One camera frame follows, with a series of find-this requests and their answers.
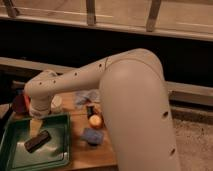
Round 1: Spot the red yellow apple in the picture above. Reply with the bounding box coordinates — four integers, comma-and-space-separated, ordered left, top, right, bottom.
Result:
89, 115, 103, 129

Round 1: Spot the red spatula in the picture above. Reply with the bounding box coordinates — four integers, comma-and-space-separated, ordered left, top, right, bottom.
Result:
23, 93, 30, 107

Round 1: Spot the black small can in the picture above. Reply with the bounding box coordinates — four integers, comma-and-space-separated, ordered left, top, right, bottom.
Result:
86, 106, 95, 119

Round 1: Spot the dark red bowl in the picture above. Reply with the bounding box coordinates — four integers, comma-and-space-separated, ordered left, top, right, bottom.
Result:
12, 93, 29, 114

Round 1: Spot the wooden table board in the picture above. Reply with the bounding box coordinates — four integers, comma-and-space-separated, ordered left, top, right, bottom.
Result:
53, 93, 118, 171

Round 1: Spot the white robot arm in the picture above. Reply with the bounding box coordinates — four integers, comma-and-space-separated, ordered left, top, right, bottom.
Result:
25, 49, 181, 171

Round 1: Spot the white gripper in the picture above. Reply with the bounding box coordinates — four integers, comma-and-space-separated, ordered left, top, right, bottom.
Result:
29, 98, 51, 138

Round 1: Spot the blue sponge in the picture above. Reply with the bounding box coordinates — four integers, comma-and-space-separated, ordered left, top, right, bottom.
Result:
81, 128, 104, 145

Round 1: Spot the black eraser block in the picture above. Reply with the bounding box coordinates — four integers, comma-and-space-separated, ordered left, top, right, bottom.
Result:
24, 130, 51, 153

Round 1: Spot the light blue crumpled cloth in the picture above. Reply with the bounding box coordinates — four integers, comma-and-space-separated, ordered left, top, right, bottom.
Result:
74, 89, 100, 108

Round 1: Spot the green plastic tray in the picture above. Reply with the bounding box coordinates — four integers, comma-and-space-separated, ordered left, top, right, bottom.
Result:
0, 114, 70, 171

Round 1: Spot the white cup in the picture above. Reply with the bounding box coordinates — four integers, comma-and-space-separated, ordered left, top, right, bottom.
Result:
51, 95, 62, 114

